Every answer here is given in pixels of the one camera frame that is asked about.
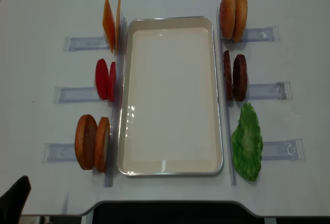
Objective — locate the clear holder lower left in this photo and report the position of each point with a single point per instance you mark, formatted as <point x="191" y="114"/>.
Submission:
<point x="58" y="152"/>

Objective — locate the clear left rail strip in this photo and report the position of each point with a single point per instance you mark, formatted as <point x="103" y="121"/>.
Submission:
<point x="117" y="105"/>

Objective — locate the right red tomato slice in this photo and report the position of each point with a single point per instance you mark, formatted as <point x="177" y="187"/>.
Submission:
<point x="111" y="82"/>

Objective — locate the brown meat patty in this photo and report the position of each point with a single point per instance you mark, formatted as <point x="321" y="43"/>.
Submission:
<point x="240" y="78"/>
<point x="228" y="76"/>

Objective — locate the red tomato slice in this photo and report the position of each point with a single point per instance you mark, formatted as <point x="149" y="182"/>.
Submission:
<point x="111" y="82"/>
<point x="101" y="79"/>

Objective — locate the right orange cheese slice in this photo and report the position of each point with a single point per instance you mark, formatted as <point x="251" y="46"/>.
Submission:
<point x="117" y="31"/>

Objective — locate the clear holder middle right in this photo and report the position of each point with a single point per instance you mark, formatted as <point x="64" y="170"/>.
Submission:
<point x="272" y="91"/>

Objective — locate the left brown meat patty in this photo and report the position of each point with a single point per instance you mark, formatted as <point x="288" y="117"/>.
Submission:
<point x="228" y="76"/>

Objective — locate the clear holder middle left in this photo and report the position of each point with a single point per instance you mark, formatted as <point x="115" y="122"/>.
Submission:
<point x="75" y="95"/>

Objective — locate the bun slice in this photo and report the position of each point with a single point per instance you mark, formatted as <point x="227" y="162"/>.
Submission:
<point x="101" y="144"/>
<point x="85" y="137"/>

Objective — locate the clear holder upper left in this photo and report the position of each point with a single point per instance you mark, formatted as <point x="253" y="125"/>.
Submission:
<point x="86" y="43"/>

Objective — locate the orange cheese slice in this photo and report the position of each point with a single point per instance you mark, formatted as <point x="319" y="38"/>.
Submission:
<point x="117" y="31"/>
<point x="109" y="25"/>

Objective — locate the right top bun half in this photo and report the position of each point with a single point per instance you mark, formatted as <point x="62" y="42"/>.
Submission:
<point x="240" y="19"/>

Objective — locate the right brown meat patty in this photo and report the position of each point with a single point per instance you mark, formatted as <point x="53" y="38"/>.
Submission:
<point x="240" y="78"/>

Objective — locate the clear right rail strip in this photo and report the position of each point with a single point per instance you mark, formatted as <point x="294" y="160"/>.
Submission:
<point x="233" y="179"/>

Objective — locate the clear rail strip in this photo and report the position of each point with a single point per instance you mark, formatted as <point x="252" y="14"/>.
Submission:
<point x="233" y="179"/>
<point x="117" y="105"/>

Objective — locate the clear holder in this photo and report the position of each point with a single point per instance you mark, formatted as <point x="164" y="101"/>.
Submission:
<point x="288" y="150"/>
<point x="86" y="43"/>
<point x="272" y="91"/>
<point x="75" y="95"/>
<point x="58" y="152"/>
<point x="269" y="34"/>

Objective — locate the clear holder lower right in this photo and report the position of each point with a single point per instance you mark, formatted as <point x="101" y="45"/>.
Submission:
<point x="288" y="150"/>

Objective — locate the left red tomato slice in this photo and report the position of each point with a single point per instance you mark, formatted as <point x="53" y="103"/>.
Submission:
<point x="101" y="79"/>

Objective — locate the left top bun half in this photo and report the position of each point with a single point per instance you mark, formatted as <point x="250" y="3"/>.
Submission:
<point x="227" y="18"/>

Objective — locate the bun half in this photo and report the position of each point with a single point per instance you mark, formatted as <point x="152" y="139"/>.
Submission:
<point x="240" y="19"/>
<point x="227" y="18"/>

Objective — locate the white metal tray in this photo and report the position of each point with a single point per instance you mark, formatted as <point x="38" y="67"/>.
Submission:
<point x="169" y="109"/>

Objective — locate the green lettuce leaf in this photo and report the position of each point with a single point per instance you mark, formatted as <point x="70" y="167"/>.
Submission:
<point x="247" y="144"/>

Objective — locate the clear holder upper right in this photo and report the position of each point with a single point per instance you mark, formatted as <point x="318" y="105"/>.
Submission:
<point x="269" y="34"/>

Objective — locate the left orange cheese slice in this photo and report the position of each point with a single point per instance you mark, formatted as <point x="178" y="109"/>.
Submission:
<point x="109" y="25"/>

